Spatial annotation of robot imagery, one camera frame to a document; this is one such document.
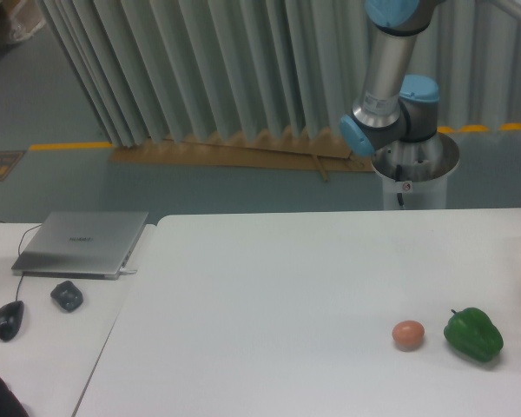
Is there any green bell pepper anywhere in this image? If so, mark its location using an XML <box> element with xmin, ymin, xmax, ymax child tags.
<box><xmin>443</xmin><ymin>307</ymin><xmax>504</xmax><ymax>363</ymax></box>

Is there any pale green curtain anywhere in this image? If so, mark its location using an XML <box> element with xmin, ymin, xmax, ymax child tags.
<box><xmin>39</xmin><ymin>1</ymin><xmax>521</xmax><ymax>147</ymax></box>

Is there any brown egg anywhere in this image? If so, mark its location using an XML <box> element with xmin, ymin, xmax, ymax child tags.
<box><xmin>392</xmin><ymin>321</ymin><xmax>425</xmax><ymax>350</ymax></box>

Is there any black computer mouse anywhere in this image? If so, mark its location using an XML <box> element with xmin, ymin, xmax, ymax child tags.
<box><xmin>0</xmin><ymin>300</ymin><xmax>24</xmax><ymax>342</ymax></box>

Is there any white usb plug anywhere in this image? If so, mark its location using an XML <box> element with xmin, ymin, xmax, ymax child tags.
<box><xmin>118</xmin><ymin>268</ymin><xmax>136</xmax><ymax>276</ymax></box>

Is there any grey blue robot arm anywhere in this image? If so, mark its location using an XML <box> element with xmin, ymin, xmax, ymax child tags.
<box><xmin>339</xmin><ymin>1</ymin><xmax>521</xmax><ymax>156</ymax></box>

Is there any black mouse cable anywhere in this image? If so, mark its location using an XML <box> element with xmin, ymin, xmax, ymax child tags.
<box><xmin>0</xmin><ymin>220</ymin><xmax>43</xmax><ymax>302</ymax></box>

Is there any silver closed laptop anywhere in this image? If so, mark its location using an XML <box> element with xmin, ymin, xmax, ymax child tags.
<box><xmin>11</xmin><ymin>211</ymin><xmax>148</xmax><ymax>280</ymax></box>

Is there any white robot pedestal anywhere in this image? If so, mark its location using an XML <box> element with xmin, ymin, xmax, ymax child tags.
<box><xmin>372</xmin><ymin>133</ymin><xmax>460</xmax><ymax>210</ymax></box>

